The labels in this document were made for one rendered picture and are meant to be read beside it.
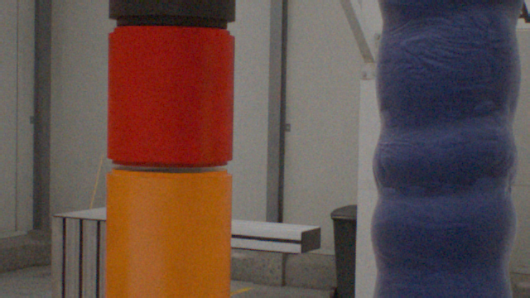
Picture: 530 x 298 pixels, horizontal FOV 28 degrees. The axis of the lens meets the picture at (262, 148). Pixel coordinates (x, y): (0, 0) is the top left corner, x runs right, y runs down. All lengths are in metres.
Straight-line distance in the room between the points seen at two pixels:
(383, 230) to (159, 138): 1.31
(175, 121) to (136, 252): 0.05
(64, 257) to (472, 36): 1.09
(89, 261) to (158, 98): 1.88
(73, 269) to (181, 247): 1.90
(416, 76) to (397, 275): 0.32
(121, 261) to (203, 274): 0.03
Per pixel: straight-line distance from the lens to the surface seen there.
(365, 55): 5.15
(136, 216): 0.40
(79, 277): 2.29
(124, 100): 0.40
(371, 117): 5.18
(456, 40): 1.63
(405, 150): 1.64
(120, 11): 0.40
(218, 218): 0.40
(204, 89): 0.40
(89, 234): 2.26
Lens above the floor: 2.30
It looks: 3 degrees down
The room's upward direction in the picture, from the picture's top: 1 degrees clockwise
